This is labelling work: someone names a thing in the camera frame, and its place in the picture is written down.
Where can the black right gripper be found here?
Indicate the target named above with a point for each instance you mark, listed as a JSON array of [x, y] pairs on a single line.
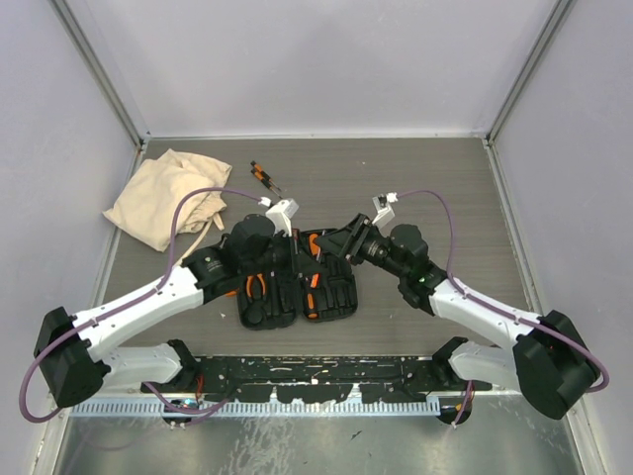
[[334, 241]]

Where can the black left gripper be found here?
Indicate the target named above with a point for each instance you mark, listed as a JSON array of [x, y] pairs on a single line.
[[293, 244]]

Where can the black plastic tool case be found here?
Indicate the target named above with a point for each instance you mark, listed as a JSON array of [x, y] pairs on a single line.
[[336, 294]]

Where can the orange handle black shaft screwdriver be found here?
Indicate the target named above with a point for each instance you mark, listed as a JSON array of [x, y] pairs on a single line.
[[314, 247]]

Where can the orange black needle nose pliers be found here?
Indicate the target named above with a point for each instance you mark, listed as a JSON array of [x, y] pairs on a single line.
[[255, 287]]

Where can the black orange grip screwdriver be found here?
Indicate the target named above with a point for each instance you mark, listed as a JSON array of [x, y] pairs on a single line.
[[310, 285]]

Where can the small orange black precision screwdriver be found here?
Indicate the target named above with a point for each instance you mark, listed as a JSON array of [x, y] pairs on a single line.
[[262, 176]]

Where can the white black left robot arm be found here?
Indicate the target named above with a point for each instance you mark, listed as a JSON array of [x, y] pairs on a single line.
[[83, 353]]

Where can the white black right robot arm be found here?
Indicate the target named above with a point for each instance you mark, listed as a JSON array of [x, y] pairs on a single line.
[[542, 357]]

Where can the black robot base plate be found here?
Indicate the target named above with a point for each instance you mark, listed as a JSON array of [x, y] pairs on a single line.
[[255, 379]]

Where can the beige cloth drawstring bag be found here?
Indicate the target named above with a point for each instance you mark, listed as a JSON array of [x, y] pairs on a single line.
[[145, 208]]

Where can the white slotted cable duct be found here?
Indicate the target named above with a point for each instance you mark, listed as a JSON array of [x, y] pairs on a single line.
[[352, 407]]

